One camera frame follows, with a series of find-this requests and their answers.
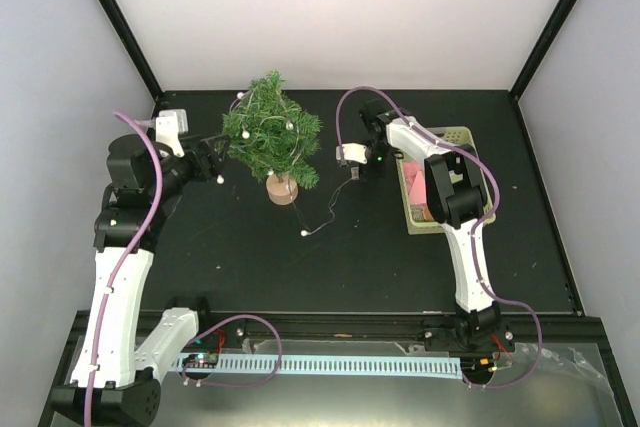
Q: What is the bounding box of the yellow-green plastic basket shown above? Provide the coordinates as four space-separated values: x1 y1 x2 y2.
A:
395 126 475 235

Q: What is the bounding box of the white ball light string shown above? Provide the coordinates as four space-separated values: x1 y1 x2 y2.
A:
214 89 361 238

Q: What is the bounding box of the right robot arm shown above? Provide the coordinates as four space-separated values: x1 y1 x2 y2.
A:
357 100 501 351

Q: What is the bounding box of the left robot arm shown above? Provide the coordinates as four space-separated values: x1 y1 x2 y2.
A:
50 134 230 426

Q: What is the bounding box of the small green christmas tree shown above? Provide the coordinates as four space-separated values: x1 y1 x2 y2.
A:
222 70 323 189

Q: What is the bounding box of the pink paper ornament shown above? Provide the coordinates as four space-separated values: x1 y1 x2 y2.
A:
403 161 427 205

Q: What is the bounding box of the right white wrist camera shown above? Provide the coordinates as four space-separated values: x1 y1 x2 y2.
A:
335 143 369 166

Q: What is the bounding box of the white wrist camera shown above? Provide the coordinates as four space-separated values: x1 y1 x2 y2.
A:
153 109 189 158
335 143 369 166

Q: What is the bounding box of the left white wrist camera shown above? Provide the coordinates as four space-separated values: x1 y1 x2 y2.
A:
153 109 189 158

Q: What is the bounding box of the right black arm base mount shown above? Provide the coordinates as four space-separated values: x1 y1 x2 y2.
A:
417 317 515 353

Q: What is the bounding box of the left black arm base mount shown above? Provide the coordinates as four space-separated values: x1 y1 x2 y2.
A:
172 296 241 383

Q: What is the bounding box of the white slotted cable duct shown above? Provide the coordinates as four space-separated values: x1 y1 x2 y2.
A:
170 353 463 380

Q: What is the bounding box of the black aluminium frame rail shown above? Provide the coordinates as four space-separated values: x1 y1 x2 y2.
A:
74 310 609 343

